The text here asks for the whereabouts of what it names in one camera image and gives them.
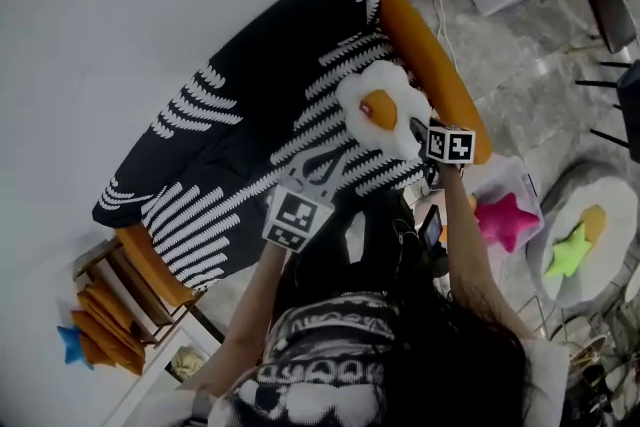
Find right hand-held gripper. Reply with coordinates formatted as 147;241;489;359
408;116;476;174

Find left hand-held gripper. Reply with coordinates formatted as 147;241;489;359
262;146;351;255

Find white fried egg pillow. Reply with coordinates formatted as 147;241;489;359
335;59;432;161

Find clear plastic storage bin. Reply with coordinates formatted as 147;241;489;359
462;154;545;266

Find pink star pillow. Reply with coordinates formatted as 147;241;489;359
472;192;541;254

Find person's left forearm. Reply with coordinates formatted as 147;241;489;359
179;242;291;396

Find person's right forearm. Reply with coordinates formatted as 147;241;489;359
437;162;531;341

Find black white striped sofa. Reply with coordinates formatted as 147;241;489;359
92;0;494;309

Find person's black trousers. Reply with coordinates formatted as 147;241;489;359
279;187;451;311

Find black phone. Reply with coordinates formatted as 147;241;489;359
418;204;446;249

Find black white striped sofa cover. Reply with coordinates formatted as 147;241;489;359
92;0;431;291

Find green star plush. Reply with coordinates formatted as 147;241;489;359
543;220;591;280

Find person's printed t-shirt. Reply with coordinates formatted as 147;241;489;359
179;292;571;427

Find wooden shelf rack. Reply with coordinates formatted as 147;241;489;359
72;234;226;349

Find round fried egg rug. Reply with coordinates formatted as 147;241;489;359
527;159;640;309

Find black chair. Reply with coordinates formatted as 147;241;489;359
574;59;640;149

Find brown chair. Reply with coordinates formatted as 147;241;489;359
584;0;640;56

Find beige crumpled cloth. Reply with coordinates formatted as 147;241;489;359
169;347;209;381

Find brass lamp shade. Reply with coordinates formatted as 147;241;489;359
564;334;611;366

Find white curved table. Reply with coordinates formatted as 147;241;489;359
99;324;226;427

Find blue star plush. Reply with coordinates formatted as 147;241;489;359
56;324;95;371

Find wire frame stand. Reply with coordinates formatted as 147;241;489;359
519;294;571;341

